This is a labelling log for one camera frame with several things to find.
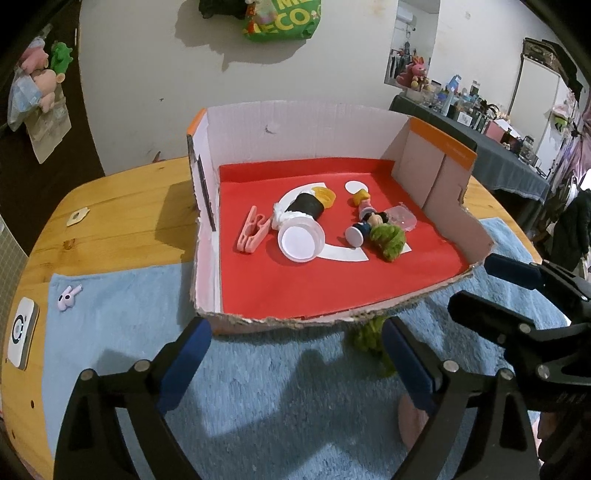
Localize pink round case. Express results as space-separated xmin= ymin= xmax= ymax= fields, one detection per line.
xmin=398 ymin=394 xmax=432 ymax=450

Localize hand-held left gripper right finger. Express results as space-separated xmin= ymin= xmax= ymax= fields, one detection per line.
xmin=381 ymin=316 xmax=541 ymax=480

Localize green fuzzy scrunchie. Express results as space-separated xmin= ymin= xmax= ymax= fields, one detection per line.
xmin=353 ymin=316 xmax=398 ymax=377
xmin=368 ymin=224 xmax=407 ymax=263

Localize pink clothespin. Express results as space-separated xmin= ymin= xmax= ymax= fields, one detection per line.
xmin=235 ymin=206 xmax=271 ymax=254

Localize person's right hand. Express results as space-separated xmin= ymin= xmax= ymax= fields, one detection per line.
xmin=537 ymin=410 xmax=558 ymax=463

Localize clear plastic bag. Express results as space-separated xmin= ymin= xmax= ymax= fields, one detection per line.
xmin=7 ymin=69 xmax=42 ymax=132

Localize wall mirror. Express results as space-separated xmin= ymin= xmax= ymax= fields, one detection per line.
xmin=384 ymin=0 xmax=440 ymax=88

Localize clear plastic cup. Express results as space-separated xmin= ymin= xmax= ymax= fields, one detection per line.
xmin=277 ymin=218 xmax=326 ymax=264

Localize pink plush toy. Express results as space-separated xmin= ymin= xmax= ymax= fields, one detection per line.
xmin=18 ymin=44 xmax=51 ymax=72
xmin=30 ymin=69 xmax=58 ymax=113

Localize dark plush toy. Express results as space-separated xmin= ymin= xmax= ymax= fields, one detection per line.
xmin=198 ymin=0 xmax=252 ymax=19

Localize dark brown door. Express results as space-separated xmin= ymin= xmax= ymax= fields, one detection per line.
xmin=0 ymin=0 xmax=106 ymax=208

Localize green plush toy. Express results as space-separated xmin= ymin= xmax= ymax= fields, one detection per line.
xmin=50 ymin=41 xmax=75 ymax=72

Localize clear plastic capsule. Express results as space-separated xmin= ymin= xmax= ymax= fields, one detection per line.
xmin=385 ymin=205 xmax=419 ymax=232

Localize hanging printed paper bag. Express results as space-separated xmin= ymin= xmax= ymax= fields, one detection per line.
xmin=25 ymin=104 xmax=72 ymax=164

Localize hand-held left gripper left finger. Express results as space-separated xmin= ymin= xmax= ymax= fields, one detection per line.
xmin=53 ymin=316 xmax=213 ymax=480

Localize white cabinet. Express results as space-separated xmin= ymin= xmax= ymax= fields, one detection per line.
xmin=510 ymin=39 xmax=578 ymax=139

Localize blue fluffy towel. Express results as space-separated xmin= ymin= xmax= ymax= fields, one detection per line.
xmin=39 ymin=217 xmax=568 ymax=480

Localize pink bunny plush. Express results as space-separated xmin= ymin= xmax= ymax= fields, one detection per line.
xmin=394 ymin=55 xmax=432 ymax=90

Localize row of bottles and boxes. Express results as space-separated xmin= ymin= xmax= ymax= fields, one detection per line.
xmin=406 ymin=74 xmax=555 ymax=171

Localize green shopping bag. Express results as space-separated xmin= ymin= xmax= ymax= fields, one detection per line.
xmin=242 ymin=0 xmax=322 ymax=42

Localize dark hanging clothes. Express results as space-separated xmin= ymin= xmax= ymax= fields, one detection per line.
xmin=549 ymin=189 xmax=591 ymax=278

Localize orange cardboard box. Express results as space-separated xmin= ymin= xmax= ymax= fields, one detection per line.
xmin=186 ymin=99 xmax=496 ymax=335

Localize black cylinder toy white frill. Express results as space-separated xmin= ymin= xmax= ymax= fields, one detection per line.
xmin=270 ymin=191 xmax=324 ymax=232

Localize yellow bottle cap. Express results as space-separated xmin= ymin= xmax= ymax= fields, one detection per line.
xmin=311 ymin=183 xmax=338 ymax=209

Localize small white bunny figure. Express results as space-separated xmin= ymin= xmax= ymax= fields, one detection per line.
xmin=56 ymin=285 xmax=84 ymax=312

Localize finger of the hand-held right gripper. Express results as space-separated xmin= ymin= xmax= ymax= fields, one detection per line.
xmin=483 ymin=254 xmax=591 ymax=319
xmin=447 ymin=290 xmax=591 ymax=384

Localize dark cloth covered table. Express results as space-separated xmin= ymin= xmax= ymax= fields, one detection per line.
xmin=389 ymin=95 xmax=552 ymax=201

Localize white rectangular device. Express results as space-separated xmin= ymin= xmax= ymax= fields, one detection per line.
xmin=7 ymin=296 xmax=40 ymax=370

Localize dark-haired figurine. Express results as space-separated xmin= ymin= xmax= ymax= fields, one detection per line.
xmin=346 ymin=208 xmax=391 ymax=247

